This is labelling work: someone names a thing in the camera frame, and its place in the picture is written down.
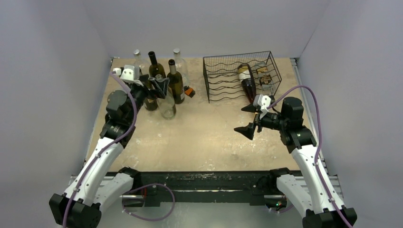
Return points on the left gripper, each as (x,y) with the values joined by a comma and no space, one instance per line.
(160,85)

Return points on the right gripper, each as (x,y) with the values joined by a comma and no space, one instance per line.
(257,118)

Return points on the dark green wine bottle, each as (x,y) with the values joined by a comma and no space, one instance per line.
(155,68)

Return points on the green bottle silver cap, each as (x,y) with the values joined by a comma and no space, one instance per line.
(150,104)

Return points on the clear slim bottle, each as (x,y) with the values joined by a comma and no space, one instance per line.
(167,106)

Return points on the clear glass bottle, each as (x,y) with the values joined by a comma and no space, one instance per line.
(141,62)
(181,66)

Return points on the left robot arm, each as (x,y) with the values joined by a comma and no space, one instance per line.
(86,199)

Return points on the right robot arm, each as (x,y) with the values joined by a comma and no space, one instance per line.
(318,204)

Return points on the red bottle gold cap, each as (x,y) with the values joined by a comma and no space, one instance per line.
(247,81)

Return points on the orange hex key set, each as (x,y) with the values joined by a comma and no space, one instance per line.
(190,92)

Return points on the black wire wine rack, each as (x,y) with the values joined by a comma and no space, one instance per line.
(221,77)

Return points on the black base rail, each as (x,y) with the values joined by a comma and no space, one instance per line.
(257,188)

